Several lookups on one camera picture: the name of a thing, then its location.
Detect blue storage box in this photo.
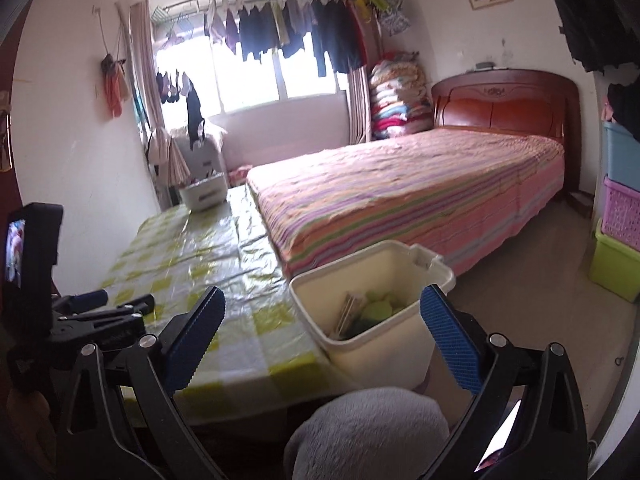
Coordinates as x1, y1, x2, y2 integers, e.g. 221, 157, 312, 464
601, 120, 640, 192

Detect hanging dark underwear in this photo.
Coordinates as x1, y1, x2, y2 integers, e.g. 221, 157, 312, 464
155, 70, 208, 153

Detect person's left hand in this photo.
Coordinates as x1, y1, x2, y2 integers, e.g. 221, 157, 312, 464
7, 385, 58, 461

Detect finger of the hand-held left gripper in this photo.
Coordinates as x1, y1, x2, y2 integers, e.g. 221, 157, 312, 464
62, 294, 156, 322
52, 289, 109, 313

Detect short pink curtain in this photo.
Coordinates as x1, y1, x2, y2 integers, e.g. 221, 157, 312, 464
346, 67, 372, 145

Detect stack of folded quilts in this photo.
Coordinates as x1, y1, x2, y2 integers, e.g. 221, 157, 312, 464
369, 52, 433, 142

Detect orange hanging cloth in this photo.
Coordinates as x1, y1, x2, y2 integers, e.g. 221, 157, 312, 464
100, 52, 132, 120

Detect bed with striped sheet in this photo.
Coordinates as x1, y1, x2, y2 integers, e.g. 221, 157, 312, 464
246, 127, 566, 278

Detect green wire rack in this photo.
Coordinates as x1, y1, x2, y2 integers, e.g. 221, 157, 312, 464
150, 5, 193, 36

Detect dark box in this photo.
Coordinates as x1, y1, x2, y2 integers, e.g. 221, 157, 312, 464
567, 190, 596, 218

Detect pink plastic basket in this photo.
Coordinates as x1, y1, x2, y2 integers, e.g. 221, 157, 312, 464
601, 175, 640, 252

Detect long pink curtain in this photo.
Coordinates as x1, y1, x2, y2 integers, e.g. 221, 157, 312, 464
129, 0, 168, 206

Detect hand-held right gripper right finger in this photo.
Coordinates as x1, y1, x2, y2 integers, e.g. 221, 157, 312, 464
420, 284, 588, 480

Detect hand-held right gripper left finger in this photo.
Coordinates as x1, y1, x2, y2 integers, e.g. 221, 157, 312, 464
56, 286, 227, 480

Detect white red cardboard box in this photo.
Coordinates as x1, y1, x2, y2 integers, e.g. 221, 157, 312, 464
335, 292, 366, 341

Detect pink cloth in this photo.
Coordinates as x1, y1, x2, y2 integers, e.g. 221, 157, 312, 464
227, 162, 258, 186

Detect table with checkered plastic cover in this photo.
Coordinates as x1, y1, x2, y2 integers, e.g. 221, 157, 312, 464
95, 185, 361, 418

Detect white organiser basket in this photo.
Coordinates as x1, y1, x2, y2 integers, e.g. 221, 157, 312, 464
177, 172, 227, 211

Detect green storage box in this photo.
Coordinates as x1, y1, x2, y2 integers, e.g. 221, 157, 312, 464
587, 220, 640, 303

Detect brown wooden headboard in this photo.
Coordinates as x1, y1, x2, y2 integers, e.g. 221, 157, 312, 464
431, 69, 583, 196

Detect white tower appliance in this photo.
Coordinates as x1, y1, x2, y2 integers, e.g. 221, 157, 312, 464
187, 137, 226, 181

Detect beige hanging garments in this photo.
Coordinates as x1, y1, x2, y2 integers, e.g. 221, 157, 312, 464
146, 127, 191, 186

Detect bright window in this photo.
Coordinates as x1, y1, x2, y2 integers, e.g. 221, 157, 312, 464
152, 0, 361, 116

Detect row of hanging clothes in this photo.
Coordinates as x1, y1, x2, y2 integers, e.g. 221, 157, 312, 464
202, 0, 413, 78

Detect cream plastic bin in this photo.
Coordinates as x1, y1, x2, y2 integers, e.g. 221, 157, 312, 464
289, 240, 457, 392

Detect dark hanging coat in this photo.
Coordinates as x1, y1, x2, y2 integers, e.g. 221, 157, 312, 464
547, 0, 640, 73

